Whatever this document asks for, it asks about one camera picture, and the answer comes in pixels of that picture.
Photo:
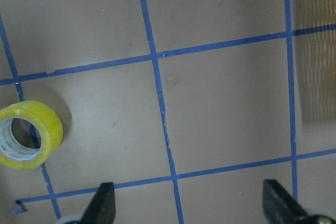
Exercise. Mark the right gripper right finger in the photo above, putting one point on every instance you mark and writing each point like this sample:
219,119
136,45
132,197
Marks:
279,206

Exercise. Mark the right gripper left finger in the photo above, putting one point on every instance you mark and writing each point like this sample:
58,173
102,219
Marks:
102,207

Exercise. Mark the yellow tape roll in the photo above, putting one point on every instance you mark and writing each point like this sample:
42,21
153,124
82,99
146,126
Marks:
47,123

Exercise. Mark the brown wicker basket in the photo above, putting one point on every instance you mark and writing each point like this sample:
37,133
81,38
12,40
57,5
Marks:
314,30

